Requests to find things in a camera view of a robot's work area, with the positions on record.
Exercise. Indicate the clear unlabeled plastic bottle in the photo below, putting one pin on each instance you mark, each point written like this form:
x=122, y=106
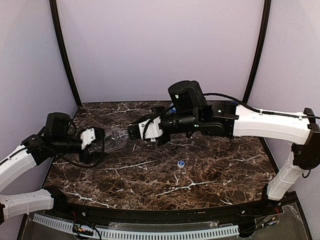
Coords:
x=114, y=140

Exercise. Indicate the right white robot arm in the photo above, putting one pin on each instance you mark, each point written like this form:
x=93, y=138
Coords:
x=190, y=112

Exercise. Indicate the blue label water bottle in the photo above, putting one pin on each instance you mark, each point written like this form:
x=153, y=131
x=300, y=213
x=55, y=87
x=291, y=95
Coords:
x=172, y=109

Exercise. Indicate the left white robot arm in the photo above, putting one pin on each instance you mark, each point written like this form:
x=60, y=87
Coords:
x=53, y=141

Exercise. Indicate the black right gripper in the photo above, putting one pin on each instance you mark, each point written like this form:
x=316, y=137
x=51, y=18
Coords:
x=135, y=131

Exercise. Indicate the black front table rail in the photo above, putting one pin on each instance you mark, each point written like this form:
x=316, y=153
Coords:
x=239, y=214

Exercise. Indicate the white blue bottle cap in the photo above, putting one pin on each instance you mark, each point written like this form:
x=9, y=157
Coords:
x=180, y=164

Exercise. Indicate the black left corner post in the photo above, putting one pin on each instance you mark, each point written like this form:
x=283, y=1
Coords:
x=63, y=51

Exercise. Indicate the black corner post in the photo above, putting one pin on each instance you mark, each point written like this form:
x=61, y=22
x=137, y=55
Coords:
x=63, y=51
x=258, y=50

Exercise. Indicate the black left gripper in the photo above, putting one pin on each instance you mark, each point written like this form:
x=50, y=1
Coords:
x=99, y=132

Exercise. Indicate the small circuit board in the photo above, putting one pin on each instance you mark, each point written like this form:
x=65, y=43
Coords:
x=78, y=229

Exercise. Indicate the black right corner post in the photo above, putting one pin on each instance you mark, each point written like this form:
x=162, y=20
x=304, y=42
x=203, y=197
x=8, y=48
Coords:
x=258, y=50

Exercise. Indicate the white slotted cable duct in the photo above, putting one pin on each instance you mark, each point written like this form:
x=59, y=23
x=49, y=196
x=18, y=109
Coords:
x=139, y=231

